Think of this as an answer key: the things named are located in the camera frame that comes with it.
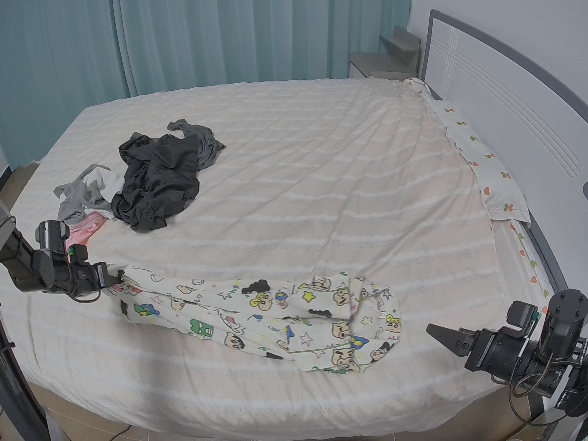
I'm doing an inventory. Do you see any white printed pyjama top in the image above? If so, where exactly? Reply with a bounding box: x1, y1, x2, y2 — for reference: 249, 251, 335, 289
109, 269, 402, 362

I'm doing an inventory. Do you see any pink garment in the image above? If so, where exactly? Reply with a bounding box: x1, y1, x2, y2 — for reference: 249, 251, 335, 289
64, 212, 107, 249

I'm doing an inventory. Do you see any white garment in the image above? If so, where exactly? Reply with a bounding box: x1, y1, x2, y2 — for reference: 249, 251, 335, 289
83, 167, 126, 205

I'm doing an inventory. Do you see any grey bedside table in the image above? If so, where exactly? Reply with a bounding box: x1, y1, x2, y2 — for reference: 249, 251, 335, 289
349, 26, 421, 80

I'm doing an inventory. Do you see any blue-green curtain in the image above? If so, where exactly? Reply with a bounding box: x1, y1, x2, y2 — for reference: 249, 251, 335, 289
0, 0, 412, 169

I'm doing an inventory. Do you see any dark grey garment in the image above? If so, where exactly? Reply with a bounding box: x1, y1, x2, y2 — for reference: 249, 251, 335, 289
166, 119, 227, 171

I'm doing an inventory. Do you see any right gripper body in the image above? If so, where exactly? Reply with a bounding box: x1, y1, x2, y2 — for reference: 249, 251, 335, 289
465, 329, 540, 378

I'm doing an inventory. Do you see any white printed pillow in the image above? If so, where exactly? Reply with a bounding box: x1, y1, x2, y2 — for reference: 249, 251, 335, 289
404, 77, 532, 225

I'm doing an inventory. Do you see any black garment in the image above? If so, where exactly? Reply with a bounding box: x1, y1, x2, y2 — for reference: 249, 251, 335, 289
110, 132, 200, 233

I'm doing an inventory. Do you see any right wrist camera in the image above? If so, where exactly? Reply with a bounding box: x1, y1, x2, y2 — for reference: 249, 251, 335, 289
505, 300, 538, 339

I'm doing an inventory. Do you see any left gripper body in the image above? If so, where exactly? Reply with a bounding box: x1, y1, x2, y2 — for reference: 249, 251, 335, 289
70, 261, 115, 293

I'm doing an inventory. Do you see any black cable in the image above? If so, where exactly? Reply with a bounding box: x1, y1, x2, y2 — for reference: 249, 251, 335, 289
69, 288, 103, 304
507, 375, 547, 427

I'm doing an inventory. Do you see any bed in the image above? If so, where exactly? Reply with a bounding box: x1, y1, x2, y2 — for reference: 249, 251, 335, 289
0, 9, 588, 441

